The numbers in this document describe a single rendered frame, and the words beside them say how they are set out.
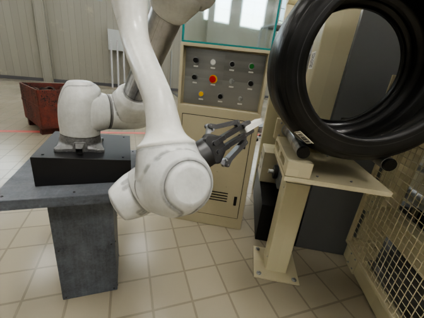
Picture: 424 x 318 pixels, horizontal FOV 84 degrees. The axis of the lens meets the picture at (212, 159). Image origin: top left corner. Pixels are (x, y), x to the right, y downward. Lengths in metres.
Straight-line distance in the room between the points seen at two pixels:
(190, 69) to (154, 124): 1.24
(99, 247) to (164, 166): 1.01
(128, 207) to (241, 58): 1.26
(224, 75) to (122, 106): 0.75
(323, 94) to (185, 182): 0.98
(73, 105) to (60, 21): 10.50
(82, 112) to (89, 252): 0.65
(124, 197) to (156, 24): 0.55
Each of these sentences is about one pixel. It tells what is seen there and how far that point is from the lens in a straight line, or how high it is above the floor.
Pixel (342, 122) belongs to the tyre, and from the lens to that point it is 1.14.
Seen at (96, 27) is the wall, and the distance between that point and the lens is 11.35.
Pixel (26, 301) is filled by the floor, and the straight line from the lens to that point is 1.60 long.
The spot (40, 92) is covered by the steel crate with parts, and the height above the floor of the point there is 0.61.
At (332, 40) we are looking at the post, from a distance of 1.22.
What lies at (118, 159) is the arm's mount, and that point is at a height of 0.75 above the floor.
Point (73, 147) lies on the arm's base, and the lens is 1.10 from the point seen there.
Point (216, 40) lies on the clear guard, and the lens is 1.58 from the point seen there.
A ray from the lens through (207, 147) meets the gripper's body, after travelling 0.57.
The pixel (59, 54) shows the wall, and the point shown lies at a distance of 11.51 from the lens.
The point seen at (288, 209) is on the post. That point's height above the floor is 0.46.
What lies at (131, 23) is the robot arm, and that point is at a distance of 0.61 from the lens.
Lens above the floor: 1.13
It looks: 21 degrees down
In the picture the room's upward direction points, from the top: 6 degrees clockwise
